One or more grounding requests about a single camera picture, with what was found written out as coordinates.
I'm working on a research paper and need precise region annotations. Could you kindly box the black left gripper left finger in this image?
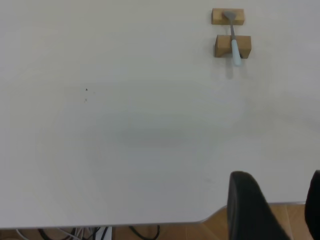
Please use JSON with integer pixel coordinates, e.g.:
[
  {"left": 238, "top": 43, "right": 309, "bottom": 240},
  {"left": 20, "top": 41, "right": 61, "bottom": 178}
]
[{"left": 226, "top": 170, "right": 292, "bottom": 240}]

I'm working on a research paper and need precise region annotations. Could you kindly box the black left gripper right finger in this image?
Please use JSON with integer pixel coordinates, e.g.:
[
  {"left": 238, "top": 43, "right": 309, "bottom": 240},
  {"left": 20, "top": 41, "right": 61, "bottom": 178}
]
[{"left": 304, "top": 170, "right": 320, "bottom": 240}]

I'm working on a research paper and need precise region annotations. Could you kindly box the metal spoon with pale handle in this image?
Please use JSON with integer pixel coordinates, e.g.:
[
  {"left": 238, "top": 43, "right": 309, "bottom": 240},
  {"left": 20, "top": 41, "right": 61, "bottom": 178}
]
[{"left": 222, "top": 10, "right": 243, "bottom": 67}]

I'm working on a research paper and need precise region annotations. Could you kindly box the arched wooden block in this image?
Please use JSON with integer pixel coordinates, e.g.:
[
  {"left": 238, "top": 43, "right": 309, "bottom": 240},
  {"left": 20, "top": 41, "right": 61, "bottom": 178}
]
[{"left": 214, "top": 34, "right": 252, "bottom": 60}]

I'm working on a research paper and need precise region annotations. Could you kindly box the flat rectangular wooden block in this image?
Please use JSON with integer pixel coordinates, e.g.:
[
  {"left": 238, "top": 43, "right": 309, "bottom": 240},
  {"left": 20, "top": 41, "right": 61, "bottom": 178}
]
[{"left": 211, "top": 8, "right": 245, "bottom": 26}]

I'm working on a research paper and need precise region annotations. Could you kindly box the black cable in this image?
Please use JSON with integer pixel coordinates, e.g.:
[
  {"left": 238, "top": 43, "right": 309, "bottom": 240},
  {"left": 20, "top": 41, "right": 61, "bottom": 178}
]
[
  {"left": 128, "top": 224, "right": 161, "bottom": 240},
  {"left": 37, "top": 228, "right": 55, "bottom": 240}
]

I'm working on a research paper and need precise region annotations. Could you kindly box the white cable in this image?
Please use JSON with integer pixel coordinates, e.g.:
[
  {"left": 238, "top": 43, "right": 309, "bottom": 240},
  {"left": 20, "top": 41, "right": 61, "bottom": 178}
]
[
  {"left": 56, "top": 227, "right": 86, "bottom": 240},
  {"left": 15, "top": 228, "right": 32, "bottom": 240}
]

